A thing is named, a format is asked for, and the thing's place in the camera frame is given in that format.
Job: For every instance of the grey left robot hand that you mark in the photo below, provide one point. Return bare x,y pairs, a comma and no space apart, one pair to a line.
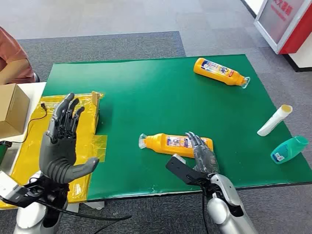
57,151

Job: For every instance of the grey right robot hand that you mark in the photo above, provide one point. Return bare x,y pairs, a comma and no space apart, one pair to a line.
205,160

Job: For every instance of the orange bottle with clear cap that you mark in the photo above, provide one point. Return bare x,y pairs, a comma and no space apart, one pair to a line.
158,144
214,72

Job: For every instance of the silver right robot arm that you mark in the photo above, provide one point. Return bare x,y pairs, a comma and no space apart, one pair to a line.
227,210

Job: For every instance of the white tube bottle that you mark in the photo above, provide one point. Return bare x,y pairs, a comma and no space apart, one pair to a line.
273,122

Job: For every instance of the teal plastic bottle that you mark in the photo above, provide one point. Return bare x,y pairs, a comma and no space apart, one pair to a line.
287,150

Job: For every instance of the yellow plastic-wrapped tray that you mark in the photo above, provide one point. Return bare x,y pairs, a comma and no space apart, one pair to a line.
32,148

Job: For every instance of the white side table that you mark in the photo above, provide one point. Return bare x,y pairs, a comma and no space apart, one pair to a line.
35,93

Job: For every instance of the dark green object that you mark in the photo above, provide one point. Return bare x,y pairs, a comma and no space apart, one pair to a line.
4,150

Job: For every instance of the brown cardboard box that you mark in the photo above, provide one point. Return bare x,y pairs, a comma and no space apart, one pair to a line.
12,109

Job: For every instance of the green table mat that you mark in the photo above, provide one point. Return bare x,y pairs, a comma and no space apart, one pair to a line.
158,103

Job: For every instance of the red and white sign stand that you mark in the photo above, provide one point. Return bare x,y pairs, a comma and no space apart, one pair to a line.
282,22

